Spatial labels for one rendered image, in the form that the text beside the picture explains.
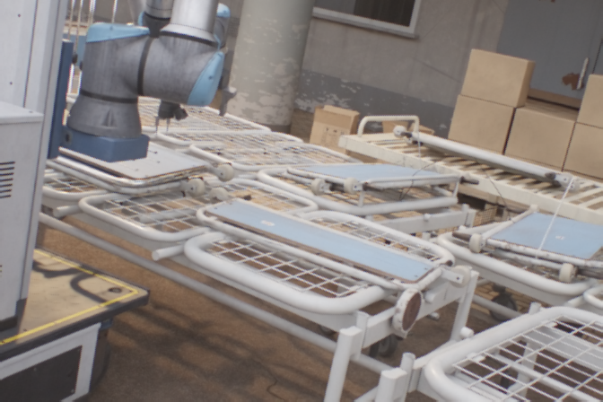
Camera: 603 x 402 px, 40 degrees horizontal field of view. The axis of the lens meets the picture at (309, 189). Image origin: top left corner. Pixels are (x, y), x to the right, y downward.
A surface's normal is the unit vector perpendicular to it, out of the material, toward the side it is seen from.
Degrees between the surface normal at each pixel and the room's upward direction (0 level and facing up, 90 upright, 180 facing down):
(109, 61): 90
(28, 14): 90
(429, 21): 90
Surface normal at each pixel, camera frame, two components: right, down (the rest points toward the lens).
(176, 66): 0.00, 0.05
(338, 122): -0.30, 0.49
